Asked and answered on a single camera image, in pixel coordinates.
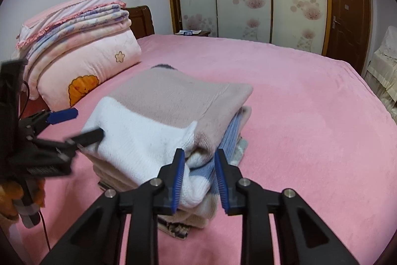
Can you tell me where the pink bed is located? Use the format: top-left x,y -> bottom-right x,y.
6,34 -> 397,265

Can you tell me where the pink quilt with orange print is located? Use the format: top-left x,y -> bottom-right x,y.
23,29 -> 142,108

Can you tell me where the pastel striped blanket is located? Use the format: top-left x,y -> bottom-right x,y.
24,4 -> 131,67

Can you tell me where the striped knit sweater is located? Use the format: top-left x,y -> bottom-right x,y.
81,63 -> 254,213

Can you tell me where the red gripper cable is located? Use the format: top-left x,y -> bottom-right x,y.
37,209 -> 52,252

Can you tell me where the lace covered furniture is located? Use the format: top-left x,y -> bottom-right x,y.
364,25 -> 397,126

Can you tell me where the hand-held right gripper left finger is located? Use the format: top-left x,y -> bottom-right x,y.
40,148 -> 187,265

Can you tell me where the wooden nightstand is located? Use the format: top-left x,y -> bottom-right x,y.
174,30 -> 211,38

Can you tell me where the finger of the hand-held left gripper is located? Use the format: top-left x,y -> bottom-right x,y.
22,108 -> 79,137
37,128 -> 105,157

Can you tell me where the dark wooden headboard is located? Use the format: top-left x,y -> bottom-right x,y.
122,5 -> 156,39

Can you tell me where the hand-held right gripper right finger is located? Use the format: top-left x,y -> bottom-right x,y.
215,148 -> 360,265

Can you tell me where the brown wooden door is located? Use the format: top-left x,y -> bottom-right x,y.
326,0 -> 372,74

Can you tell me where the pink ruffled blanket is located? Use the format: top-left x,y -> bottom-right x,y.
17,0 -> 126,50

